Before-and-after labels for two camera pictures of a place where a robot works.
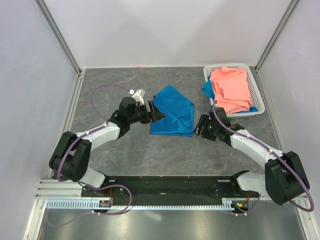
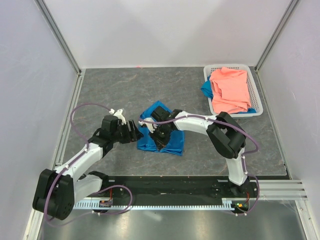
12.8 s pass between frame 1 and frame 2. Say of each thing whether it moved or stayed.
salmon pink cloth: stayed
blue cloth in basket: stayed
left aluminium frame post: stayed
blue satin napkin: moved
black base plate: stayed
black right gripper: moved
